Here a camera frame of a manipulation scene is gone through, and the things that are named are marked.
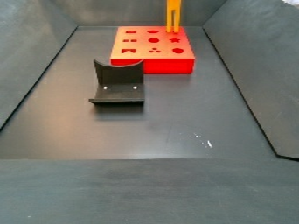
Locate orange square-circle peg object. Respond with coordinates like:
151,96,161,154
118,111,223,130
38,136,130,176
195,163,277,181
166,0,182,33

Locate red shape-sorting block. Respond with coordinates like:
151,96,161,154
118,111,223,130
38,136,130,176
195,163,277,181
110,26,195,74

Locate black curved holder bracket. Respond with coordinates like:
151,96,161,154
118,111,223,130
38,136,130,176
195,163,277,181
89,59,146,105

